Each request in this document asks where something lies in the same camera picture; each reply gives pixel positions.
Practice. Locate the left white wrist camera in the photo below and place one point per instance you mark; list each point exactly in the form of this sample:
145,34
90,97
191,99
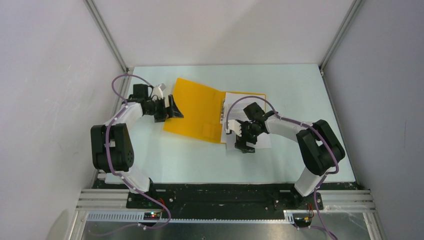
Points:
158,92

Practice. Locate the aluminium frame rail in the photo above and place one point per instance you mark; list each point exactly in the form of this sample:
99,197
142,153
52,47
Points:
116,214

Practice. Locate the metal folder clip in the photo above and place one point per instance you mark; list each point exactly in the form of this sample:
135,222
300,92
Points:
223,112

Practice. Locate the left aluminium corner post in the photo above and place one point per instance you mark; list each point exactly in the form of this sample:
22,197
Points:
106,34

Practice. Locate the aluminium corner post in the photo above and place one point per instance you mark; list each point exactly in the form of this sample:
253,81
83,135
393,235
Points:
341,32
106,34

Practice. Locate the left controller board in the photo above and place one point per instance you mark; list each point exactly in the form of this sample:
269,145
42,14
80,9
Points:
150,216

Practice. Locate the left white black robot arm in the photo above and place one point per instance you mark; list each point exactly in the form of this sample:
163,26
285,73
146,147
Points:
111,146

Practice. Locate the controller board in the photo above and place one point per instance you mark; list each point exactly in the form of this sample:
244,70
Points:
302,222
150,216

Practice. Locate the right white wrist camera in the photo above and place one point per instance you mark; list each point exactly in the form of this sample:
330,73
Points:
233,126

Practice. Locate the orange file folder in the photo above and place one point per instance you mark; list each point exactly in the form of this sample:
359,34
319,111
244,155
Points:
201,107

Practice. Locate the white paper sheet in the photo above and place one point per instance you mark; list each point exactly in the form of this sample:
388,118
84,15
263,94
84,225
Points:
258,142

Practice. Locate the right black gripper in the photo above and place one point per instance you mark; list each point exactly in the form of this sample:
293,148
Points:
241,142

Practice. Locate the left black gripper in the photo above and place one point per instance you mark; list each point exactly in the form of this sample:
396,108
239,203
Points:
173,110

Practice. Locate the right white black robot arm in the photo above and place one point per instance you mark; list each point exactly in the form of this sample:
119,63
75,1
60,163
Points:
320,149

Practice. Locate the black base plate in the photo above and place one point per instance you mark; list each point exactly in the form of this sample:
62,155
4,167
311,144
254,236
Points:
221,201

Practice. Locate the right aluminium corner post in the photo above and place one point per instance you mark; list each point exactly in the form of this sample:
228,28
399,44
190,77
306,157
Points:
341,32

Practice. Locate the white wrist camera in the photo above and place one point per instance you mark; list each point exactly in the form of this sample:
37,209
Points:
158,92
233,126

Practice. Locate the right controller board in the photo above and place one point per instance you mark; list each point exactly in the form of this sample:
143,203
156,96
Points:
302,222

